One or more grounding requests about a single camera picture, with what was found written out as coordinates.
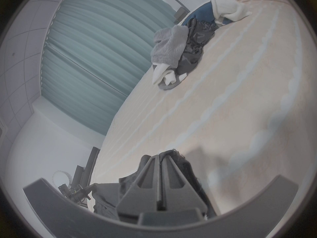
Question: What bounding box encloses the blue-green curtain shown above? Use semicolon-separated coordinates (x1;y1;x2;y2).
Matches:
40;46;128;136
47;0;179;101

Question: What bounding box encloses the grey bedside table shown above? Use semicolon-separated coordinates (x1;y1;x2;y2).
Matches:
174;8;190;24

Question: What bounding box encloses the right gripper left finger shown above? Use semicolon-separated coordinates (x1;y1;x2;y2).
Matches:
116;155;161;219

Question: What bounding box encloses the black T-shirt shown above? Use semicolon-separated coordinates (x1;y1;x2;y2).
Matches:
92;149;221;220

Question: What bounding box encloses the bed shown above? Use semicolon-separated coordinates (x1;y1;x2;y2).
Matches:
94;0;313;216

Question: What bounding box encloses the pile of clothes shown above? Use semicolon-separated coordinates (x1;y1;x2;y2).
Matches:
151;0;253;91

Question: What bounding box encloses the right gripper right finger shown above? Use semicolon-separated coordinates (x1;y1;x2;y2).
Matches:
162;155;209;218

